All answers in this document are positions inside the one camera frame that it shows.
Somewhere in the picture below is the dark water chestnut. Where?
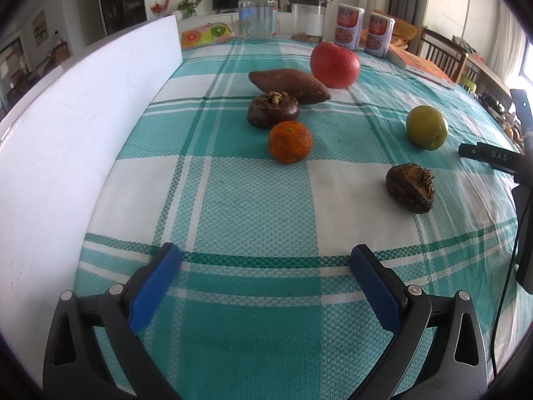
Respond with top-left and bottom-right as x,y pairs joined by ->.
247,91 -> 301,129
385,163 -> 436,214

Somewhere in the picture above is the fruit print pouch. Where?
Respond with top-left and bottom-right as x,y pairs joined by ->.
181,24 -> 233,48

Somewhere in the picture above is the orange lounge chair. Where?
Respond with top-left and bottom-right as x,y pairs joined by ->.
391,17 -> 419,46

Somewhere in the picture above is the glass jar with gold lid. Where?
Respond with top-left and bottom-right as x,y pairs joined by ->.
237,0 -> 278,40

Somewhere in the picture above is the white cardboard box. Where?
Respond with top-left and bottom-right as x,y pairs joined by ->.
0,14 -> 184,384

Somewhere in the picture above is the sweet potato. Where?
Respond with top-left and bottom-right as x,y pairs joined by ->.
249,69 -> 332,106

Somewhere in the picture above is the green potted plant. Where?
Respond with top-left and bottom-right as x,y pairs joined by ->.
177,0 -> 203,19

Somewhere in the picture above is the green round fruit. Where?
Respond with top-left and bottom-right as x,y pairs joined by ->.
406,105 -> 449,151

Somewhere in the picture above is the white television stand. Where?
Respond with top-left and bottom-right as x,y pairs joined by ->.
179,10 -> 294,30

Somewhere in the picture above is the wooden chair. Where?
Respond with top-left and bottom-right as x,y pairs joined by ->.
418,27 -> 469,84

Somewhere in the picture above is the orange tangerine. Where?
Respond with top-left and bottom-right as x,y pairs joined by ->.
267,121 -> 313,164

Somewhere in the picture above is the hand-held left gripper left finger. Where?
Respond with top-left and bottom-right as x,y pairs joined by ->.
43,242 -> 184,400

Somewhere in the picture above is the orange cover book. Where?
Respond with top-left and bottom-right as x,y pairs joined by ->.
387,45 -> 456,90

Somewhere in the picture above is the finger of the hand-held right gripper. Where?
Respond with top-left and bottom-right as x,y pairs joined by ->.
458,142 -> 525,174

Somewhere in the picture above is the red apple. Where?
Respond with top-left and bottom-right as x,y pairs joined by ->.
310,42 -> 361,89

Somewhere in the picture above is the framed wall picture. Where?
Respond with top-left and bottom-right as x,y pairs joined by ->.
32,9 -> 46,46

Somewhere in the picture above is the orange label tin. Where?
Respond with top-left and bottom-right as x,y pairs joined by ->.
335,3 -> 366,51
364,12 -> 395,57

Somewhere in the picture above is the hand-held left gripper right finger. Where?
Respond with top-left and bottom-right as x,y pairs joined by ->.
349,244 -> 488,400

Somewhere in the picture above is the black cable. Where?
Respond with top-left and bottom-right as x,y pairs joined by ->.
491,206 -> 522,384

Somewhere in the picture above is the clear plastic canister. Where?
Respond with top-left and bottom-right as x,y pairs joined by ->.
291,3 -> 328,38

